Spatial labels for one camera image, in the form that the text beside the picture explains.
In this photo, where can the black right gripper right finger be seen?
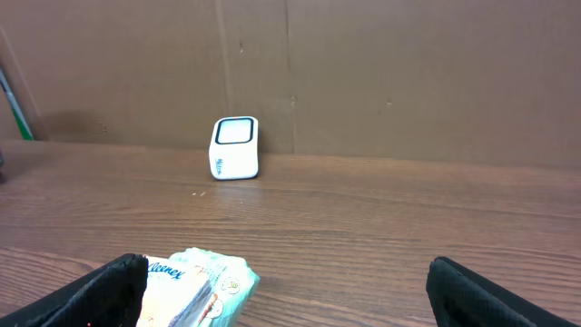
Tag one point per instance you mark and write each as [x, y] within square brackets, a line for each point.
[460, 297]

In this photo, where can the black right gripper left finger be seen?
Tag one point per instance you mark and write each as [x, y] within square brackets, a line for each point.
[108, 296]

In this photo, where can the teal tissue pack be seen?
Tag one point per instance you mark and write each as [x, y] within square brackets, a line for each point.
[196, 288]

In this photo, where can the white barcode scanner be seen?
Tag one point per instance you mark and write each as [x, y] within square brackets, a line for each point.
[233, 150]

